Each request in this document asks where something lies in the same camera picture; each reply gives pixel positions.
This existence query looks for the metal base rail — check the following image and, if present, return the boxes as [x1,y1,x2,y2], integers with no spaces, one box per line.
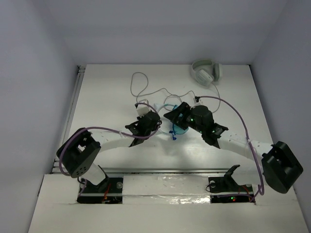
[50,155,257,204]

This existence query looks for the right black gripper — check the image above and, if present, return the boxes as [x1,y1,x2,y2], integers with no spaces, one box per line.
[164,101,205,134]

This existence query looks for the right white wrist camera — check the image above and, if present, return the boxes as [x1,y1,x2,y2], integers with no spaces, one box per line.
[192,96,204,108]

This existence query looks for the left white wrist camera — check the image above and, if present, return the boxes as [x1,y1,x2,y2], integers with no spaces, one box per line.
[135,99,150,117]

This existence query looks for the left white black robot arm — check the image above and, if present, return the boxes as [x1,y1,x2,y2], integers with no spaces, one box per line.
[56,111,161,193]

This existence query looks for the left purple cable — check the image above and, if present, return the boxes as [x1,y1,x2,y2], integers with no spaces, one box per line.
[58,103,162,202]

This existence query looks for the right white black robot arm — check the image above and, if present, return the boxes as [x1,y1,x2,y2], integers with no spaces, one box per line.
[164,102,303,194]

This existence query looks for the teal cat ear headphones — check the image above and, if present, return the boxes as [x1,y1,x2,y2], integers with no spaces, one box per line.
[154,103,189,141]

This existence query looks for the white grey headphones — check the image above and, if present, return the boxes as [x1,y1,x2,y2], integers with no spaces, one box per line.
[190,59,223,86]

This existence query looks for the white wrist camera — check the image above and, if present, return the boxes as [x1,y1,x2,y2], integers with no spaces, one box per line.
[192,96,204,108]
[135,99,150,117]

